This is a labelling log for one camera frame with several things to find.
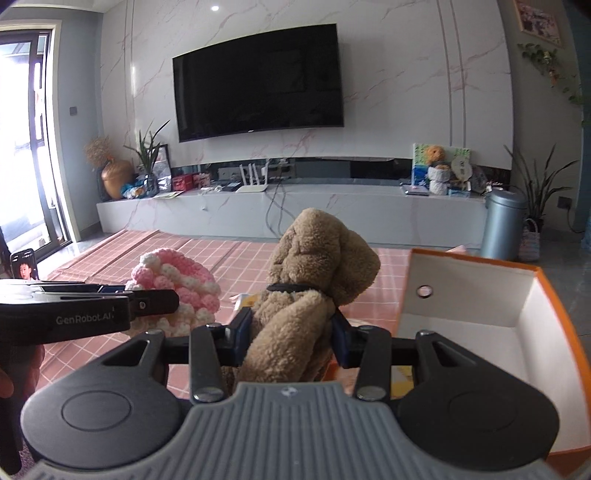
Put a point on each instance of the round hand fan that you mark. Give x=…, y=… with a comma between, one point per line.
x=461, y=168

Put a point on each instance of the hanging vine plant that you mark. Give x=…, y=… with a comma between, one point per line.
x=549, y=64

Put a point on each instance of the pink and white crochet hat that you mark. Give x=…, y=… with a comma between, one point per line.
x=184, y=277

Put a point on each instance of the long-leaf potted plant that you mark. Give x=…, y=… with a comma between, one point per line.
x=540, y=184

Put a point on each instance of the brown plush dog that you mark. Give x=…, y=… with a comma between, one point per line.
x=318, y=272

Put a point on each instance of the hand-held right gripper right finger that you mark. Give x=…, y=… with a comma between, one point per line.
x=339, y=344

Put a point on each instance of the flat silver box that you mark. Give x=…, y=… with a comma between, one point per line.
x=415, y=190

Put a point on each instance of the black smartphone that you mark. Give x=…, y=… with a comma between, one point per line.
x=24, y=266

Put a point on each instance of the grey-blue trash can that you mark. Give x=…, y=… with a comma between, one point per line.
x=502, y=226

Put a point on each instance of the woven basket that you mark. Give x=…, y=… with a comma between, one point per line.
x=530, y=244

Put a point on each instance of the red boxes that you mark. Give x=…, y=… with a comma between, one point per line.
x=189, y=181

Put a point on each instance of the dried flower bunch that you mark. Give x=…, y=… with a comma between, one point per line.
x=98, y=151

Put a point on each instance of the decorative plate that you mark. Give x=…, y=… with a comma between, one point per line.
x=479, y=177

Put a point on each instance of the person's left hand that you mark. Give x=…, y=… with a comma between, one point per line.
x=5, y=385

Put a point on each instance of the green plant in glass vase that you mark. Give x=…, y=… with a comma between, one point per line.
x=148, y=157

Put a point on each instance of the yellow packet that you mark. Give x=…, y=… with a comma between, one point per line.
x=245, y=302

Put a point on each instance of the framed wall picture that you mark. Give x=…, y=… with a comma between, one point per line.
x=538, y=21

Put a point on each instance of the gold vase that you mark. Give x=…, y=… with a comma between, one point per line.
x=117, y=180

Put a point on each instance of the black wall television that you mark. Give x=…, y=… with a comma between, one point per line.
x=258, y=83

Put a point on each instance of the green and blue painting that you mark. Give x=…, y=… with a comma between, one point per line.
x=419, y=170

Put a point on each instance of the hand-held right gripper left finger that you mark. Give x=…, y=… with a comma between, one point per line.
x=241, y=334

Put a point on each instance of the wall socket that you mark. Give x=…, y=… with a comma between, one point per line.
x=565, y=202

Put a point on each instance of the white router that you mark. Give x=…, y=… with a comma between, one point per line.
x=253, y=184

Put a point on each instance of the white marble television cabinet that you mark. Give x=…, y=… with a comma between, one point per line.
x=323, y=212

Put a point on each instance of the small brown teddy bear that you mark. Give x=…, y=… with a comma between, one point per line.
x=435, y=154

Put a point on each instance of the sliding glass door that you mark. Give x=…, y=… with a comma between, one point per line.
x=46, y=161

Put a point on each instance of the orange cardboard box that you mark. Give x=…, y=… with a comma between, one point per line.
x=485, y=300

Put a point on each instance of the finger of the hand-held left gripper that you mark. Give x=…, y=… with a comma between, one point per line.
x=111, y=289
x=154, y=304

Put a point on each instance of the pink checked tablecloth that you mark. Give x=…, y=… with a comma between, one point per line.
x=240, y=263

